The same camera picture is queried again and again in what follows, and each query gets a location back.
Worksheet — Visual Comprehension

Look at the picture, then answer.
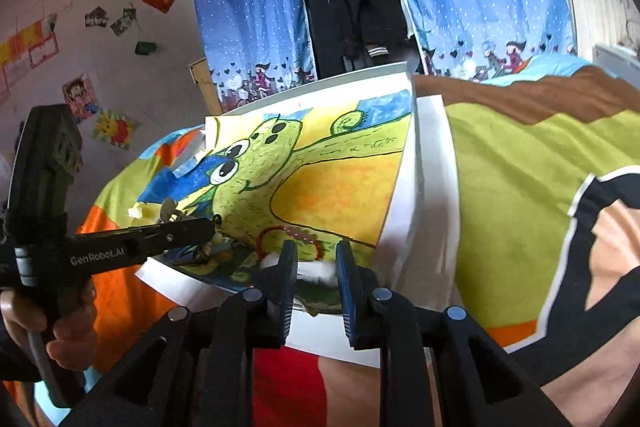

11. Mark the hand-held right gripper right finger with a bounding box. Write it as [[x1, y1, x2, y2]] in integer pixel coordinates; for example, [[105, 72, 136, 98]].
[[335, 240, 571, 427]]

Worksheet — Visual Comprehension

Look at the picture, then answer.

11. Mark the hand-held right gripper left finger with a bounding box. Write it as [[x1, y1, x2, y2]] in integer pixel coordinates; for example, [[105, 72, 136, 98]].
[[60, 239, 299, 427]]

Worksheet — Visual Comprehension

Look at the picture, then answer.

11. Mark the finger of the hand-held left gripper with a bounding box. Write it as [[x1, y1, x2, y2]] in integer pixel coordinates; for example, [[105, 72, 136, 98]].
[[141, 216, 222, 259]]

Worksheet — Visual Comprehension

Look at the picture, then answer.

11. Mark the pink bead red cord bracelet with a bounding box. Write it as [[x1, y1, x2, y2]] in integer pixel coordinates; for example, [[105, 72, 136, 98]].
[[256, 227, 325, 264]]

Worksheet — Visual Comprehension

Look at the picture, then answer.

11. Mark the grey tray box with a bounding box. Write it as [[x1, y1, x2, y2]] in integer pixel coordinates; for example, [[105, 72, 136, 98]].
[[135, 62, 426, 323]]

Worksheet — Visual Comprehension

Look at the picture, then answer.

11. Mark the person's left forearm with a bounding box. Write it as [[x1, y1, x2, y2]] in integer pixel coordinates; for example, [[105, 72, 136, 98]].
[[0, 324, 43, 383]]

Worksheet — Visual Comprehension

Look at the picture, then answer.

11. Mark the person's left hand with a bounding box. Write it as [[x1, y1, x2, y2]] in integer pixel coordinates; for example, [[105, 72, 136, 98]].
[[0, 282, 98, 373]]

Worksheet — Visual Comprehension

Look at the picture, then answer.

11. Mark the pale blue paper strip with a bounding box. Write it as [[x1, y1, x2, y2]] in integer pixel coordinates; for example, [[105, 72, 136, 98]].
[[172, 138, 211, 178]]

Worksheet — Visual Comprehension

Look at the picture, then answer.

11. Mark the cartoon fighter poster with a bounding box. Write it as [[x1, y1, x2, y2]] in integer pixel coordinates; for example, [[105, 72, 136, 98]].
[[62, 74, 100, 120]]

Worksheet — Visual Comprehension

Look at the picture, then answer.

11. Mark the green cartoon crayon drawing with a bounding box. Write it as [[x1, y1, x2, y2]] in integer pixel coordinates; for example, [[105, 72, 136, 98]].
[[137, 89, 413, 278]]

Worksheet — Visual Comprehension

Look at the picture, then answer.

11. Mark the red bordered certificate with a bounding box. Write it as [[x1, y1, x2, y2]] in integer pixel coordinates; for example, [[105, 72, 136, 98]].
[[27, 32, 60, 68]]

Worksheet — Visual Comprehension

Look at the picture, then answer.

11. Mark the colourful printed blanket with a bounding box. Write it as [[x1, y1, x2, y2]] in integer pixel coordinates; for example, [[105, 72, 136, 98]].
[[0, 54, 640, 427]]

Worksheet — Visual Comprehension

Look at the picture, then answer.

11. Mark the white storage box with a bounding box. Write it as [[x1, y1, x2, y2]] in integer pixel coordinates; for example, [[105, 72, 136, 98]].
[[592, 43, 640, 80]]

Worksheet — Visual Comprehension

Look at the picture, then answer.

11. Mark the yellow bear wall sticker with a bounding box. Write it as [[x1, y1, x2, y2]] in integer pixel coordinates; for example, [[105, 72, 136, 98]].
[[92, 108, 141, 150]]

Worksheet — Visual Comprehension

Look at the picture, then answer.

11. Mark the yellow wall sheet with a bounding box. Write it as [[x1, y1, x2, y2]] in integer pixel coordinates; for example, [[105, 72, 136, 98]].
[[0, 19, 51, 62]]

